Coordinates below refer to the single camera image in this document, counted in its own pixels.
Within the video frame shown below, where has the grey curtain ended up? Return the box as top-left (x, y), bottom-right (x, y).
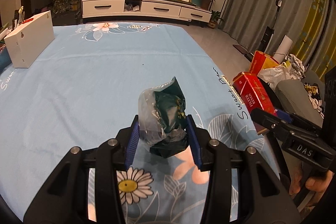
top-left (221, 0), bottom-right (335, 79)

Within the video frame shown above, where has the grey sofa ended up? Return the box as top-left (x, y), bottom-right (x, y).
top-left (275, 71), bottom-right (325, 127)

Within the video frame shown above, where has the black upright vacuum cleaner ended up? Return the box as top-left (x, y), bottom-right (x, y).
top-left (258, 0), bottom-right (282, 53)

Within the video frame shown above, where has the white paper roll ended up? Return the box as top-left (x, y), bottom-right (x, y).
top-left (273, 35), bottom-right (293, 64)

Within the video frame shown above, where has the red white cigarette carton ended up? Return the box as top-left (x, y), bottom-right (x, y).
top-left (232, 71), bottom-right (279, 135)

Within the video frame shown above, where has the white cardboard box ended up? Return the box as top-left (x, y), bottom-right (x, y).
top-left (5, 11), bottom-right (55, 68)

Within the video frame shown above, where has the dark green foil wrapper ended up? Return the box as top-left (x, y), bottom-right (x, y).
top-left (138, 77), bottom-right (189, 158)

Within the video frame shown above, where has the potted plant on floor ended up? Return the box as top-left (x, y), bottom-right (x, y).
top-left (207, 10), bottom-right (223, 29)

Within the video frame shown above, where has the light blue floral tablecloth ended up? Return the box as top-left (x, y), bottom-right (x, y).
top-left (1, 22), bottom-right (277, 218)

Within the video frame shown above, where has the person's right hand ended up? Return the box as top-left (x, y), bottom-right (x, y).
top-left (289, 167), bottom-right (334, 195)

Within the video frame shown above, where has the red yellow shopping bag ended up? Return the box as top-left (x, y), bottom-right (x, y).
top-left (249, 51), bottom-right (279, 75)

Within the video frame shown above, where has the white plastic bag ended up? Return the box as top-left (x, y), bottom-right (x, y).
top-left (257, 64), bottom-right (305, 91)

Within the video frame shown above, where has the white TV cabinet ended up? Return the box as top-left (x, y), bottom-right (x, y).
top-left (82, 0), bottom-right (212, 23)

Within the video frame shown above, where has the potted plants left of cabinet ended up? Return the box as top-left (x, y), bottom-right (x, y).
top-left (52, 0), bottom-right (81, 26)

